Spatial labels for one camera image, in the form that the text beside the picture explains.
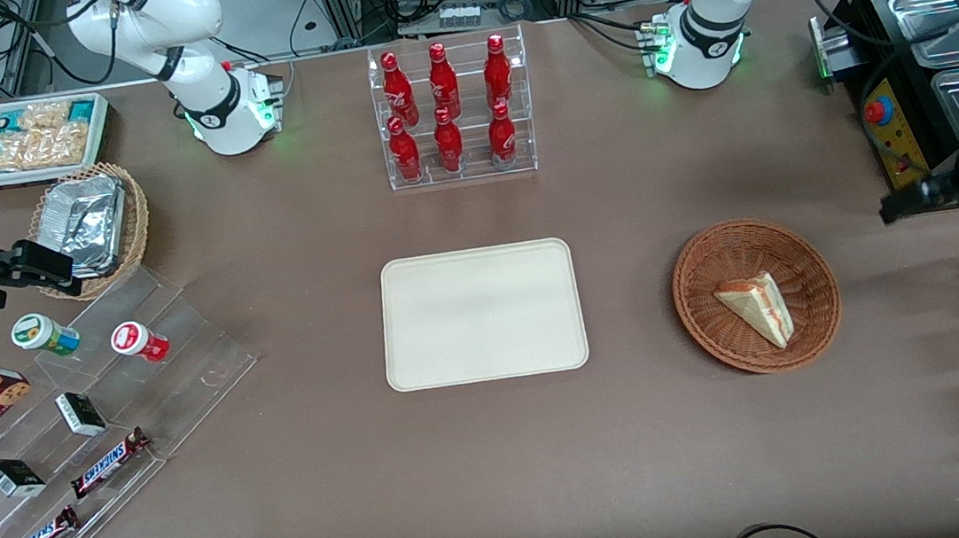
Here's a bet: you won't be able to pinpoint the triangle sandwich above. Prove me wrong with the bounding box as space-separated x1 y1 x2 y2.
712 269 798 357

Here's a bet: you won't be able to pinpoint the light tan wicker basket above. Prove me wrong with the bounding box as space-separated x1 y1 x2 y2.
22 157 159 306

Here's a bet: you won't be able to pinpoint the brown round wicker basket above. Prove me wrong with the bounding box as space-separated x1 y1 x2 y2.
666 209 849 383

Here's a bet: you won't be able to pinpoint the cream plastic tray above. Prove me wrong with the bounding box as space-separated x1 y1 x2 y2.
374 235 592 394

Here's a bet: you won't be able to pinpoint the silver foil packets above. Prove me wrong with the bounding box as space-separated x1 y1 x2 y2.
40 171 135 284

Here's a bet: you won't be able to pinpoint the yellow emergency stop box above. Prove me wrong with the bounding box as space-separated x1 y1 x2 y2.
859 75 935 193

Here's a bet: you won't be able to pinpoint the green lidded yogurt cup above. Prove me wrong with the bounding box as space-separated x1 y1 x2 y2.
10 308 83 363

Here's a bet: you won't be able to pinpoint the red lidded yogurt cup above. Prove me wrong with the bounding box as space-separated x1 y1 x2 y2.
109 317 172 368

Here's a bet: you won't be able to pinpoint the clear bag of cookies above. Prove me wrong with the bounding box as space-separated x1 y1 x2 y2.
0 121 92 174

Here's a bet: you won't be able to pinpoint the black food warmer appliance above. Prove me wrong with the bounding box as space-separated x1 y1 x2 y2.
848 0 959 215

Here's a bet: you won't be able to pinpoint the small black box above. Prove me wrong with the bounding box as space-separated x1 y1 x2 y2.
54 389 108 441
0 454 48 500

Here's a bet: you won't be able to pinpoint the clear acrylic stepped display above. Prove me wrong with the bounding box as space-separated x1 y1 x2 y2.
0 253 278 538

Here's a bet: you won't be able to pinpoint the red soda bottle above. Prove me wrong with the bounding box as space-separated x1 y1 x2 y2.
479 32 516 110
431 105 467 176
386 113 425 184
484 100 520 172
379 49 421 129
425 41 463 121

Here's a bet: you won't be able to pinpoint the clear acrylic bottle rack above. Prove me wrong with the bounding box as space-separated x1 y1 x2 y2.
364 22 540 194

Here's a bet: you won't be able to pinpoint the white power strip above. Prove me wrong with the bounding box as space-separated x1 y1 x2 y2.
436 2 484 32

